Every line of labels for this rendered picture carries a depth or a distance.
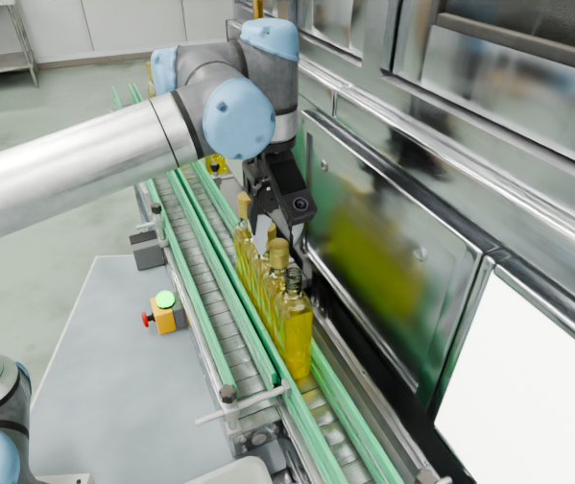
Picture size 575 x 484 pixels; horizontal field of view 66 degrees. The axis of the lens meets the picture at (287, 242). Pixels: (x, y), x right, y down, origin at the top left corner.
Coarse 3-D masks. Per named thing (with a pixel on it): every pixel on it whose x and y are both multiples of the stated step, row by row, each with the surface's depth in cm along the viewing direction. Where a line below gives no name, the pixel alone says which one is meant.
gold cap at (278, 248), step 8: (272, 240) 77; (280, 240) 77; (272, 248) 75; (280, 248) 75; (288, 248) 76; (272, 256) 76; (280, 256) 76; (288, 256) 77; (272, 264) 77; (280, 264) 77; (288, 264) 78
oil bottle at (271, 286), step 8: (264, 280) 81; (272, 280) 79; (280, 280) 79; (264, 288) 82; (272, 288) 79; (280, 288) 79; (264, 296) 83; (272, 296) 79; (264, 304) 85; (272, 304) 80; (264, 312) 86; (272, 312) 82; (264, 320) 88; (272, 320) 83; (272, 328) 84; (272, 336) 86
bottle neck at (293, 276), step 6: (288, 270) 73; (294, 270) 74; (300, 270) 74; (288, 276) 72; (294, 276) 75; (300, 276) 72; (288, 282) 73; (294, 282) 72; (300, 282) 74; (288, 288) 74; (294, 288) 73; (300, 288) 74; (288, 294) 74; (294, 294) 74; (300, 294) 75
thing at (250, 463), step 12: (252, 456) 79; (228, 468) 77; (240, 468) 78; (252, 468) 79; (264, 468) 77; (192, 480) 76; (204, 480) 76; (216, 480) 77; (228, 480) 78; (240, 480) 80; (252, 480) 81; (264, 480) 76
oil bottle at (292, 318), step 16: (288, 304) 74; (304, 304) 75; (288, 320) 75; (304, 320) 77; (288, 336) 78; (304, 336) 80; (288, 352) 80; (304, 352) 82; (288, 368) 83; (304, 368) 85
